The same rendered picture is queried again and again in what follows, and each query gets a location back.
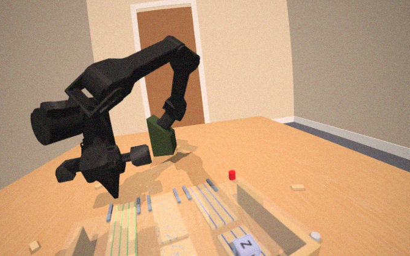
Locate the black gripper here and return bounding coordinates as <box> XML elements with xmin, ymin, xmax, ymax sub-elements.
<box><xmin>56</xmin><ymin>126</ymin><xmax>152</xmax><ymax>199</ymax></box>

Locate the red cylinder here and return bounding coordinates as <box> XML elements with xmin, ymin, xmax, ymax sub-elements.
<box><xmin>228</xmin><ymin>171</ymin><xmax>236</xmax><ymax>180</ymax></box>

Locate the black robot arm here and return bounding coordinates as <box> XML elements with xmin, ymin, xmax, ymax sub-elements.
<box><xmin>31</xmin><ymin>35</ymin><xmax>200</xmax><ymax>183</ymax></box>

